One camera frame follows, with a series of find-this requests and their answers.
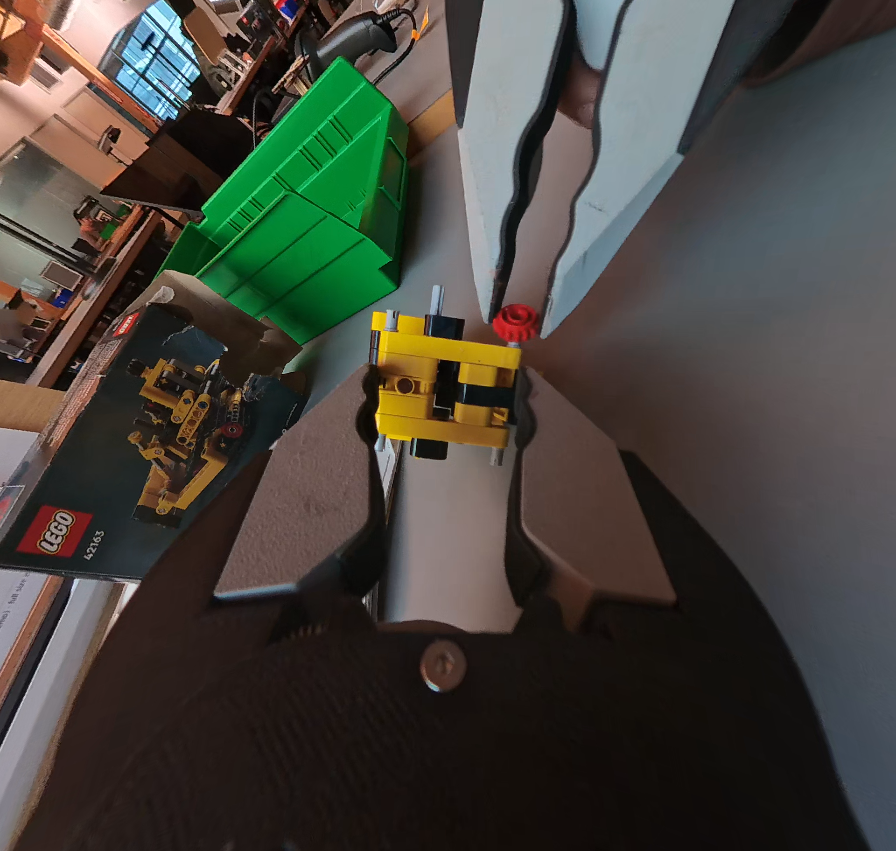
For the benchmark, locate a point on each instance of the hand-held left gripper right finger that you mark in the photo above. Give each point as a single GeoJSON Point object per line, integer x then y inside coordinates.
{"type": "Point", "coordinates": [588, 515]}

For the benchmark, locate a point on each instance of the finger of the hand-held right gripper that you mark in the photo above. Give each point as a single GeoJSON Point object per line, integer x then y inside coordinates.
{"type": "Point", "coordinates": [651, 95]}
{"type": "Point", "coordinates": [504, 95]}

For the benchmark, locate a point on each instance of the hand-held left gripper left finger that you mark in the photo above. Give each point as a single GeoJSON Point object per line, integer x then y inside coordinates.
{"type": "Point", "coordinates": [301, 508]}

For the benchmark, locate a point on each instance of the yellow lego bulldozer model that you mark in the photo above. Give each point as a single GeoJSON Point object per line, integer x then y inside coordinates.
{"type": "Point", "coordinates": [413, 357]}

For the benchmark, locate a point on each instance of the red lego gear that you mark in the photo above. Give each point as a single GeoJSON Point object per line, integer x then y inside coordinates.
{"type": "Point", "coordinates": [514, 322]}

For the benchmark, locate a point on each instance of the dark lego box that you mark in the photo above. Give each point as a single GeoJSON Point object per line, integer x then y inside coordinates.
{"type": "Point", "coordinates": [105, 445]}

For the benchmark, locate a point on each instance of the person's right hand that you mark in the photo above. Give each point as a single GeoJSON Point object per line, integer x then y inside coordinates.
{"type": "Point", "coordinates": [579, 99]}

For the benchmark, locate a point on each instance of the black barcode scanner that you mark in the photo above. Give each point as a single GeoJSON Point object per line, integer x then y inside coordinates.
{"type": "Point", "coordinates": [343, 36]}

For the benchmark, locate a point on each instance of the green plastic bin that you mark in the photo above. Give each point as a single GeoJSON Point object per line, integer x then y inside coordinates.
{"type": "Point", "coordinates": [329, 116]}
{"type": "Point", "coordinates": [301, 270]}

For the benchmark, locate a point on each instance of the wooden workbench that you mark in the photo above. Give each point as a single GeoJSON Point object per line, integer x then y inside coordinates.
{"type": "Point", "coordinates": [91, 305]}

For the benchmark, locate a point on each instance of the black monitor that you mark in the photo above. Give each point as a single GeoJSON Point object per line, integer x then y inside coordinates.
{"type": "Point", "coordinates": [196, 151]}

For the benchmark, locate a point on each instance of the large window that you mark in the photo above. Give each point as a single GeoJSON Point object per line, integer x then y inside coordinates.
{"type": "Point", "coordinates": [154, 60]}

